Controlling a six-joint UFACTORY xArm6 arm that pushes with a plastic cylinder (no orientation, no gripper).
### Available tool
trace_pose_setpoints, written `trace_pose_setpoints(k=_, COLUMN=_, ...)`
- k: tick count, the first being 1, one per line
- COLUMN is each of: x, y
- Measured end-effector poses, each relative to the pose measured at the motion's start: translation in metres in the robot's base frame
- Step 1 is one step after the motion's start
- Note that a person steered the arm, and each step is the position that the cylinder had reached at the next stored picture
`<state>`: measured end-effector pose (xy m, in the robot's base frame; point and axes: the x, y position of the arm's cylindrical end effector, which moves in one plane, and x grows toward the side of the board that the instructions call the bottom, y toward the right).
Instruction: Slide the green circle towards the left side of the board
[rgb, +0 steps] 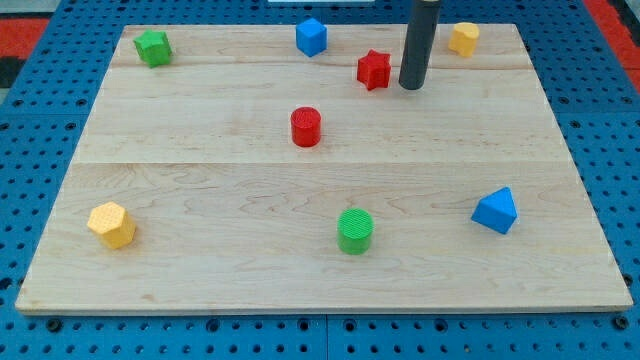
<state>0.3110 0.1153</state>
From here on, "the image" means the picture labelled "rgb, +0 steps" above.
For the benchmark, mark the yellow hexagon block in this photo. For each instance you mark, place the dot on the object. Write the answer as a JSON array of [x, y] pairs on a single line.
[[112, 225]]

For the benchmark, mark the blue cube block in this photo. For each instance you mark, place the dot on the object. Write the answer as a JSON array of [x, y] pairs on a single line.
[[311, 37]]

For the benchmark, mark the red cylinder block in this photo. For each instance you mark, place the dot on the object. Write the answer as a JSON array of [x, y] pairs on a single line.
[[305, 126]]

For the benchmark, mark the green cylinder block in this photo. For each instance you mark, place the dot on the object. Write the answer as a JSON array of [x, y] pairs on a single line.
[[355, 227]]

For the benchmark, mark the red star block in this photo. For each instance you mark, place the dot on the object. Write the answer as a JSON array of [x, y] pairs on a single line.
[[374, 69]]

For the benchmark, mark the blue triangle block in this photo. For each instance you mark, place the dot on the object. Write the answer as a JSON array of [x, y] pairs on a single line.
[[496, 211]]

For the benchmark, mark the yellow heart block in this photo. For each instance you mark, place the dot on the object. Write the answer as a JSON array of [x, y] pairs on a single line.
[[464, 38]]

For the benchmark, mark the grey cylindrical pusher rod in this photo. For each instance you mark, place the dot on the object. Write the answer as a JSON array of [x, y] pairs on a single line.
[[420, 34]]

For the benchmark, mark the wooden board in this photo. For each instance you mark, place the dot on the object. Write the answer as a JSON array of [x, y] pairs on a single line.
[[232, 217]]

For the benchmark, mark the green star block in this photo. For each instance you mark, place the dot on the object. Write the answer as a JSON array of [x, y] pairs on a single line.
[[153, 48]]

